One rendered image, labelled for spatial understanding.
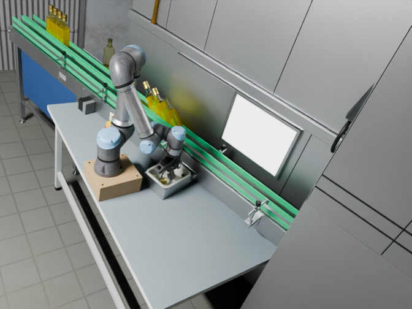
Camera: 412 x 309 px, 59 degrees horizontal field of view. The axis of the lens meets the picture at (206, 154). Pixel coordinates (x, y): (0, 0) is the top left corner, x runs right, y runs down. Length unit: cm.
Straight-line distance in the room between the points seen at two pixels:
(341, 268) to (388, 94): 77
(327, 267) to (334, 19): 108
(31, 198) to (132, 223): 129
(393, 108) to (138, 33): 173
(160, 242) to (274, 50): 111
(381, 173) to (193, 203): 106
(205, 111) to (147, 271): 101
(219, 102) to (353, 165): 96
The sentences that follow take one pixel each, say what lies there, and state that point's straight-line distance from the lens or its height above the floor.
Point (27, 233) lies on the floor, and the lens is 284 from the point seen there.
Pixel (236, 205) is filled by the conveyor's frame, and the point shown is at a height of 81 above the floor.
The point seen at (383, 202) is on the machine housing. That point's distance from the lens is 150.
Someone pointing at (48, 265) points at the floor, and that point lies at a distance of 267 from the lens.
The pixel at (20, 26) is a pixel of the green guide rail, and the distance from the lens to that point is 330.
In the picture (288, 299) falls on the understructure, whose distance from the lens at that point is 200.
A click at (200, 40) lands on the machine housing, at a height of 145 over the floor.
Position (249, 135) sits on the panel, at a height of 112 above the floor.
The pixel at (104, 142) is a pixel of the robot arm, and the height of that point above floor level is 105.
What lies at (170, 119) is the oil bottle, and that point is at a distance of 225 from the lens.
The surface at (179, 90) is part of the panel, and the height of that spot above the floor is 111.
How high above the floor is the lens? 221
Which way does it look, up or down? 37 degrees down
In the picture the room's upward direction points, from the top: 18 degrees clockwise
